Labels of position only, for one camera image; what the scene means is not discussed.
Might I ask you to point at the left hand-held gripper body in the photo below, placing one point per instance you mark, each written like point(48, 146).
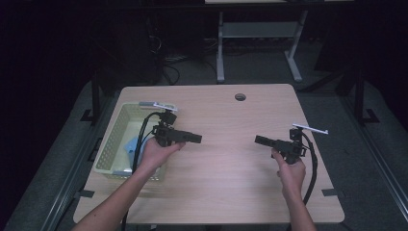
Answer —
point(166, 133)

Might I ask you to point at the person's left hand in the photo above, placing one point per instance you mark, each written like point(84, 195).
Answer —
point(157, 155)

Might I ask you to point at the metal floor rail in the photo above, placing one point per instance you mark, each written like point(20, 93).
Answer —
point(73, 170)
point(378, 160)

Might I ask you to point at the person's right hand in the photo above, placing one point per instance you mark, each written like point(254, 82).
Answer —
point(292, 174)

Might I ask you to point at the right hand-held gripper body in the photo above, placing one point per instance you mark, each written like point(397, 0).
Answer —
point(290, 147)

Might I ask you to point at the dark tape piece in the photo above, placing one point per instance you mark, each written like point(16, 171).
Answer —
point(86, 193)
point(329, 192)

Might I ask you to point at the white metal table frame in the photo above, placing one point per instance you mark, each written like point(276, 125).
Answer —
point(256, 29)

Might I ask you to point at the pale green plastic basket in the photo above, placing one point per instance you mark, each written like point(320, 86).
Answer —
point(122, 128)

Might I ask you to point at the black metal stand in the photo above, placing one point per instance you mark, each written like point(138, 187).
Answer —
point(361, 96)
point(95, 99)

